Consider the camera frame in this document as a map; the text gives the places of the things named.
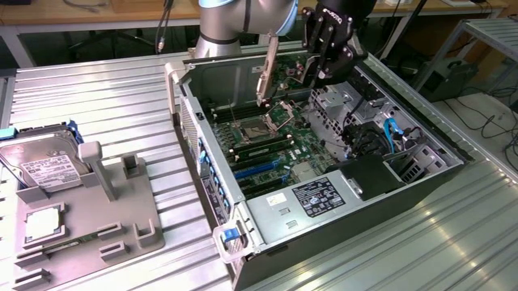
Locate black plastic shroud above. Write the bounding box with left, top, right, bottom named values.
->
left=339, top=154, right=406, bottom=201

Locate wooden desk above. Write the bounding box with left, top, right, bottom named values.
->
left=0, top=0, right=508, bottom=28

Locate black hanging cable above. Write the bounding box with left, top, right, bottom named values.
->
left=155, top=0, right=173, bottom=52

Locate graphics card with metal bracket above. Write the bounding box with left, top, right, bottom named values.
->
left=254, top=32, right=322, bottom=107

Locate grey plastic parts rack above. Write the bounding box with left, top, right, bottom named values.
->
left=11, top=141, right=166, bottom=291

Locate open black PC case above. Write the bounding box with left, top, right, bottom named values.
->
left=163, top=35, right=476, bottom=286

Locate silver CPU chip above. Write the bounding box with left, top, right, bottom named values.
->
left=26, top=209, right=62, bottom=237

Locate metal slat shelf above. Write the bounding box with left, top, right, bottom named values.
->
left=413, top=18, right=518, bottom=92

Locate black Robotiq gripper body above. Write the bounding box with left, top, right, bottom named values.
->
left=317, top=0, right=380, bottom=46

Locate green RAM stick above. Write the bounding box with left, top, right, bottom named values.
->
left=43, top=235, right=100, bottom=252

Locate blue plastic disk carrier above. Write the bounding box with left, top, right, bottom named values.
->
left=0, top=119, right=86, bottom=146

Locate silver hard disk drive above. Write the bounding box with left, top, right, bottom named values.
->
left=0, top=132, right=92, bottom=193

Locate grey coiled cable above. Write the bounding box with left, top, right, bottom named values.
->
left=63, top=0, right=110, bottom=13

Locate CPU socket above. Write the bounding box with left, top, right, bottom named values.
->
left=238, top=118, right=270, bottom=140

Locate silver power supply unit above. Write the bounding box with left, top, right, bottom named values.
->
left=245, top=169, right=365, bottom=245

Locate black box on floor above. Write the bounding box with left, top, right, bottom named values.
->
left=429, top=59, right=481, bottom=102

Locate black RAM stick with label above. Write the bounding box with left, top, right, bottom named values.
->
left=233, top=141, right=295, bottom=160

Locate metal socket cover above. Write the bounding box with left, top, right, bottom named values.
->
left=262, top=101, right=303, bottom=131

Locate green motherboard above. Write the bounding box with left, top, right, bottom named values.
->
left=210, top=99, right=349, bottom=198

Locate silver chipset heatsink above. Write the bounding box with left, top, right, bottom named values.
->
left=291, top=162, right=322, bottom=179

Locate blue expansion slot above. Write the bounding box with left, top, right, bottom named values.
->
left=234, top=162, right=279, bottom=179

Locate blue data wire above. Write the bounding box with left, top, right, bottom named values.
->
left=382, top=116, right=402, bottom=155

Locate silver perforated disk bay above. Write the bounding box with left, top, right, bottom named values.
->
left=310, top=65, right=390, bottom=152

